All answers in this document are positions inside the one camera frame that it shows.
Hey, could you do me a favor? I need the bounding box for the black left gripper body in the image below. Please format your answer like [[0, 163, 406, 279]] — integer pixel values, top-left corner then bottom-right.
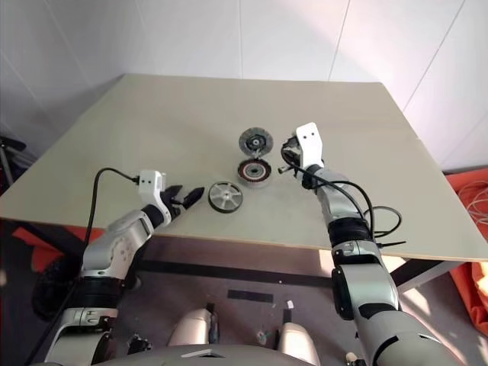
[[161, 189, 188, 223]]

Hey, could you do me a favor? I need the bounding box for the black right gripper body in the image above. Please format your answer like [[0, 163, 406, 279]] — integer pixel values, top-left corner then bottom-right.
[[282, 132, 307, 172]]

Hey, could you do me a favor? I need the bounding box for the silver spoked rotor black rim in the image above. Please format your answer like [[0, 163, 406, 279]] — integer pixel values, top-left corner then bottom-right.
[[207, 181, 244, 213]]

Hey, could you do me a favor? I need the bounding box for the grey toothed gear wheel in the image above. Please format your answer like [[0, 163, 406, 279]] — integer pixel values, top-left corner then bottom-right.
[[239, 127, 274, 158]]

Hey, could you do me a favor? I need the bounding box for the black floor tape strip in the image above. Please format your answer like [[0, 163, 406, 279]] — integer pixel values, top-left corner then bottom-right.
[[227, 289, 274, 303]]

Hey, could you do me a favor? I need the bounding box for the beige rounded robot knee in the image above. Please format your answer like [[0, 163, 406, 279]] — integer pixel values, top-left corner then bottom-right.
[[275, 321, 320, 366], [169, 307, 215, 348]]

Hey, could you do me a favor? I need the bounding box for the black zip tie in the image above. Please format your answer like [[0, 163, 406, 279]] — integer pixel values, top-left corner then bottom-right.
[[374, 237, 408, 249]]

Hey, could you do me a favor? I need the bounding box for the orange fabric cover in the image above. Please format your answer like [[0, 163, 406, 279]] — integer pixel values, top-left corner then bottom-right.
[[11, 226, 93, 276], [444, 171, 488, 337]]

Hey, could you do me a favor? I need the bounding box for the silver robot torso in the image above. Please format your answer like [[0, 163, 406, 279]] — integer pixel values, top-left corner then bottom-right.
[[49, 342, 318, 366]]

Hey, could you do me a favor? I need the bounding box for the black fuzzy round object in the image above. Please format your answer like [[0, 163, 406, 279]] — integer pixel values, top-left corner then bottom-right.
[[31, 258, 83, 322]]

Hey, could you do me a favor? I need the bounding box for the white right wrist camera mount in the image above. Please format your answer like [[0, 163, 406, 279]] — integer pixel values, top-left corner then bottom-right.
[[295, 122, 326, 169]]

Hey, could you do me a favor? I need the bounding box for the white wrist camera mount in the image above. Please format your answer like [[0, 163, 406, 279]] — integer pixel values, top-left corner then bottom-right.
[[295, 122, 326, 169], [136, 169, 172, 224]]

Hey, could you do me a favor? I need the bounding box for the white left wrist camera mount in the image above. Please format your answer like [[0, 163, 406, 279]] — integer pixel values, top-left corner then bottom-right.
[[136, 169, 172, 224]]

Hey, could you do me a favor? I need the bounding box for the black table frame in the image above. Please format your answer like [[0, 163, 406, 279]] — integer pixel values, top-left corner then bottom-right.
[[0, 217, 458, 291]]

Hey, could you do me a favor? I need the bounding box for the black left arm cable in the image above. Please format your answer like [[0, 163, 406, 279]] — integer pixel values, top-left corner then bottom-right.
[[84, 167, 140, 249]]

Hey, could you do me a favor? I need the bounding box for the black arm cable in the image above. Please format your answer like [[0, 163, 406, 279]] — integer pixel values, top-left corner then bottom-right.
[[281, 146, 403, 239], [84, 167, 140, 249]]

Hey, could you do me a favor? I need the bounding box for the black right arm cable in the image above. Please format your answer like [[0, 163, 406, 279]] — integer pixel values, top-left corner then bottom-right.
[[281, 146, 403, 239]]

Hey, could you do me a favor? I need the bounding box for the black folding cart frame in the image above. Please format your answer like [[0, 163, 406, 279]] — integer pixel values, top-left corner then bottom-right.
[[0, 134, 28, 191]]

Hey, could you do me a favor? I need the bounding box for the white cable bundle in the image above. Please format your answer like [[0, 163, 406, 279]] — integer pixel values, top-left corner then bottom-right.
[[457, 181, 488, 226]]

